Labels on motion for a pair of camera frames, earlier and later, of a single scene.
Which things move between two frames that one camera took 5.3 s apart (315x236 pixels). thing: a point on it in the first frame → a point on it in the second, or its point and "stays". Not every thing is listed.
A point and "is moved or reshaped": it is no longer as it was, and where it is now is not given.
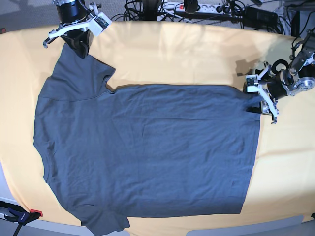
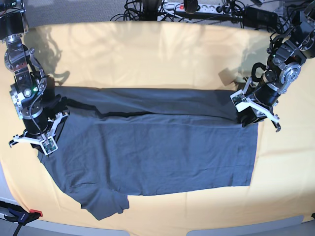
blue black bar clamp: (19, 215) stays
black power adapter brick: (254, 17) stays
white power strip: (205, 8) stays
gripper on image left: (79, 32) → (41, 123)
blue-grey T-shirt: (135, 151) is moved or reshaped
